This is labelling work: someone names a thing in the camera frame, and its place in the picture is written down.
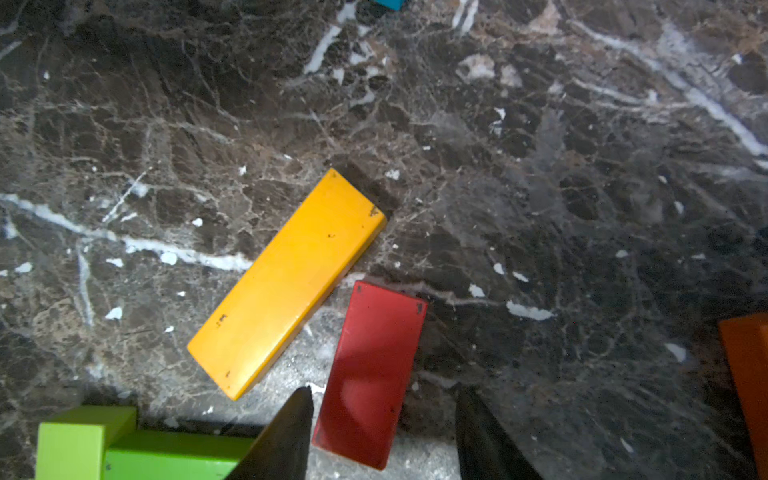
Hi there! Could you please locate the yellow long block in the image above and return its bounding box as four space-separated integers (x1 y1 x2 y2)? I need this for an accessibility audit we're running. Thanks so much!
187 169 387 400

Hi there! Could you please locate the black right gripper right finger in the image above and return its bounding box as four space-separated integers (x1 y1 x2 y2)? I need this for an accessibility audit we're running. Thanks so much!
455 387 542 480

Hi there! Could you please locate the light yellow-green block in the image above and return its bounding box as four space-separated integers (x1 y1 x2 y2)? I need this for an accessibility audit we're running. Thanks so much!
35 405 137 480

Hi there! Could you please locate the cyan block group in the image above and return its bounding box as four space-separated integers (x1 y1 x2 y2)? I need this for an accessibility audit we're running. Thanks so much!
374 0 405 11

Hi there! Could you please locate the red-orange small block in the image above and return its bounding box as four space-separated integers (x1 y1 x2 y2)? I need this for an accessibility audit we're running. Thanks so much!
312 281 428 470

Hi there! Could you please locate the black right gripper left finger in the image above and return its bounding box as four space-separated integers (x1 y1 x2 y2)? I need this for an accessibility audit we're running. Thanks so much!
226 386 314 480

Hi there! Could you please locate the green block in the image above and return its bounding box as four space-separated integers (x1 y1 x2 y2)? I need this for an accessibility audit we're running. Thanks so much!
103 430 254 480

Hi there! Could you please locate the orange long block upper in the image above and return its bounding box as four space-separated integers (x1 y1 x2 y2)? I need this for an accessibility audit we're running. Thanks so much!
719 312 767 479

